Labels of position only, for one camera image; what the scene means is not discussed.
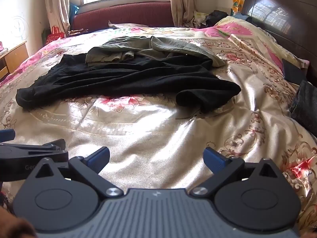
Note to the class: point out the black flat case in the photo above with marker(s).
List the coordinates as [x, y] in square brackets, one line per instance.
[294, 71]

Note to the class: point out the red paper bag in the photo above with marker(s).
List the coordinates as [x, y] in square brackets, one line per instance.
[55, 36]

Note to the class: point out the brown wooden hanger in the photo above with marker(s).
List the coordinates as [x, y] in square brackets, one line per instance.
[76, 31]

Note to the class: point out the floral satin bedspread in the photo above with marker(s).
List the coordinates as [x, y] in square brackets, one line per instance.
[148, 133]

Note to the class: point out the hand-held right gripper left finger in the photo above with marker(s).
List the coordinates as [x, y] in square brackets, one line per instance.
[99, 156]

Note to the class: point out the white patterned cloth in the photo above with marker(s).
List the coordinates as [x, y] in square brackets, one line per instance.
[200, 18]

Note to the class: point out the wooden nightstand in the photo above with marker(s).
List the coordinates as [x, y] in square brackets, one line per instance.
[16, 57]

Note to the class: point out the yellow packet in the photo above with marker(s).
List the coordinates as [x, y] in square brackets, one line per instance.
[237, 5]

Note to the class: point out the olive green pants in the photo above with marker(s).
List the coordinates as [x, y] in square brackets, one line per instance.
[173, 45]

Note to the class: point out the black pants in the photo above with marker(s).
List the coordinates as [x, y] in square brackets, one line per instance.
[123, 79]

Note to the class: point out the blue bag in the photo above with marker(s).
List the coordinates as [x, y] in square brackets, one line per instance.
[73, 12]

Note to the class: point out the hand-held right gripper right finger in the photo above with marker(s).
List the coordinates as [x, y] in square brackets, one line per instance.
[212, 158]

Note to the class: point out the black cloth pile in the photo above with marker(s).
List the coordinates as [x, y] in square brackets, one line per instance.
[218, 17]

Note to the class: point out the beige pillow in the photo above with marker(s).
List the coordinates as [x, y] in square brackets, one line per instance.
[126, 25]

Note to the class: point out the blue denim jeans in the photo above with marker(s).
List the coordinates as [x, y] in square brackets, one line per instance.
[305, 104]

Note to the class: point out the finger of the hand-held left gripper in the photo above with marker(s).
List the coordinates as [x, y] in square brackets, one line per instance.
[55, 144]
[6, 135]

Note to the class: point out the beige curtain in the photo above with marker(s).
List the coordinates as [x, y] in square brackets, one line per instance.
[182, 2]
[57, 7]

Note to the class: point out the dark wooden headboard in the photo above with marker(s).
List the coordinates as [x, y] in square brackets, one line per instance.
[284, 17]

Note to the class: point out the blue pillow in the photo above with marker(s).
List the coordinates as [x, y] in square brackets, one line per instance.
[244, 17]

